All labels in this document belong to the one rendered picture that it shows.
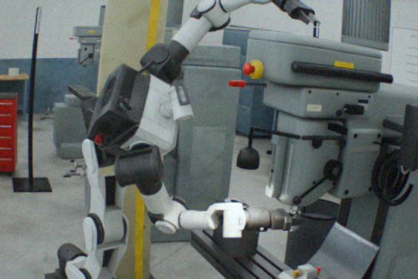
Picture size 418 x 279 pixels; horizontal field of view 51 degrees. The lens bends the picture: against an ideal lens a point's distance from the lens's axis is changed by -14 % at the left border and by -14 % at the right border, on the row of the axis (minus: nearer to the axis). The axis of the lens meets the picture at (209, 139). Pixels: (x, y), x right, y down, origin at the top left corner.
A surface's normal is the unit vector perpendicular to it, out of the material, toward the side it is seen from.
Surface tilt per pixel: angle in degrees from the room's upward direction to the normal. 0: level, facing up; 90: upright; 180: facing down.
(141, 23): 90
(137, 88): 59
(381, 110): 90
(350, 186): 90
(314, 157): 90
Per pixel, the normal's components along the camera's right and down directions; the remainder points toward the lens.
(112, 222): 0.69, 0.07
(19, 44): 0.42, 0.23
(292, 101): -0.90, 0.01
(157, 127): 0.63, -0.33
